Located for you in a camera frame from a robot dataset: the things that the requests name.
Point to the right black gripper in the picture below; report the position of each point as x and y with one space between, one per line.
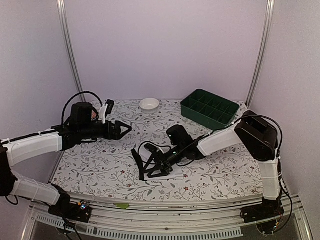
160 157

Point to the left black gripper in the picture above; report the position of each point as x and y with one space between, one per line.
117 135

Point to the white underwear black trim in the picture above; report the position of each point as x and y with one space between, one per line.
172 156

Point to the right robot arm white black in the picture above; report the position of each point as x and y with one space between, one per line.
261 136

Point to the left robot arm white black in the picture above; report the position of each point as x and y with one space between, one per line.
84 125

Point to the red patterned cupcake cup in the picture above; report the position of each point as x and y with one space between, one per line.
94 115

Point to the white ceramic bowl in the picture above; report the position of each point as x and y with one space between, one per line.
149 105

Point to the floral patterned table mat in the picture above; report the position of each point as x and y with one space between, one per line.
107 169

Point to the green tape piece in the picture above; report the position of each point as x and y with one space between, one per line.
122 206

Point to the green divided organizer tray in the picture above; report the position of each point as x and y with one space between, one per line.
209 110

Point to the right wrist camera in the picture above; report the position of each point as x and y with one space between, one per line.
152 148

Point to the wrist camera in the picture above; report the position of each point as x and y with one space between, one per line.
152 148
105 110

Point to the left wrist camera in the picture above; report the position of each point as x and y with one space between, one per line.
105 110

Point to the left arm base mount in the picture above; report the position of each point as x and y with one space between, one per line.
71 211

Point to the aluminium front rail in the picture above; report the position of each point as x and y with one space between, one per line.
194 220

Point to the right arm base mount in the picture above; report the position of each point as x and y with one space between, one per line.
267 215

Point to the left aluminium frame post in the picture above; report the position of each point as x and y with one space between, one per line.
61 7

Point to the aluminium frame post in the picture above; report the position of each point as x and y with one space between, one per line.
270 4
61 7

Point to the right aluminium frame post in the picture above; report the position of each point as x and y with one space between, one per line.
270 4

